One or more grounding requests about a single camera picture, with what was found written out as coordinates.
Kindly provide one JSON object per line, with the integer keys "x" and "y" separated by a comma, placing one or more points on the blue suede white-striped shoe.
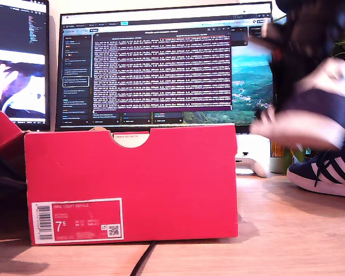
{"x": 304, "y": 172}
{"x": 319, "y": 106}

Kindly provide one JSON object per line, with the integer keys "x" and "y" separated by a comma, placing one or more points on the red Nike shoebox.
{"x": 161, "y": 187}

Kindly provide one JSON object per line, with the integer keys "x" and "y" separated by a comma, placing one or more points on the wide black computer monitor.
{"x": 161, "y": 72}

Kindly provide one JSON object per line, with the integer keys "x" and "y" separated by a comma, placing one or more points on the white game controller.
{"x": 258, "y": 168}

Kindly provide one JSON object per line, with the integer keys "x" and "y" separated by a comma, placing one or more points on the small white pot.
{"x": 276, "y": 165}

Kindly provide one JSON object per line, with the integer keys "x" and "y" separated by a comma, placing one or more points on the narrow black computer monitor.
{"x": 17, "y": 28}

